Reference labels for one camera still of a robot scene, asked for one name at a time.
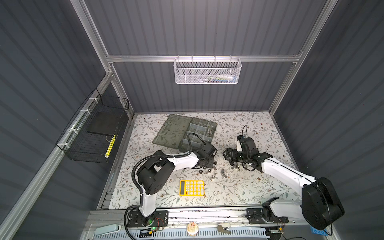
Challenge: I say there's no round wooden object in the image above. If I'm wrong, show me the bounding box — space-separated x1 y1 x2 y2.
186 222 199 236

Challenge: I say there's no yellow calculator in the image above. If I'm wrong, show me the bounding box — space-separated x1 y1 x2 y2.
179 180 205 197

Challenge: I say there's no black wire wall basket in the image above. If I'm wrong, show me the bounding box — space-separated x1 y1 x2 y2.
56 89 130 164

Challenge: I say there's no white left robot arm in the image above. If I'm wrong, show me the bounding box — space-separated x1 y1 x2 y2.
132 143 217 218

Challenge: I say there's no green transparent organizer box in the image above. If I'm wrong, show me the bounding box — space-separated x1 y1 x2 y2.
153 114 218 153

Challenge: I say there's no light blue flat device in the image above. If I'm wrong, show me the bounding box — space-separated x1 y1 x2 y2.
95 224 122 236

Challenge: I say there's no white wire wall basket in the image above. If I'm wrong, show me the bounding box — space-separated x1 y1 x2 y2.
173 58 242 85

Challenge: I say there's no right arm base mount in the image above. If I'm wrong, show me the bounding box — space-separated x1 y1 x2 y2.
246 207 289 224

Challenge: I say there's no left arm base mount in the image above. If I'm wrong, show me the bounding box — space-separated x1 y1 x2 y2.
126 209 169 228

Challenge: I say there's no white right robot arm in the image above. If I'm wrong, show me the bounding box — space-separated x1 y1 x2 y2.
223 135 345 230

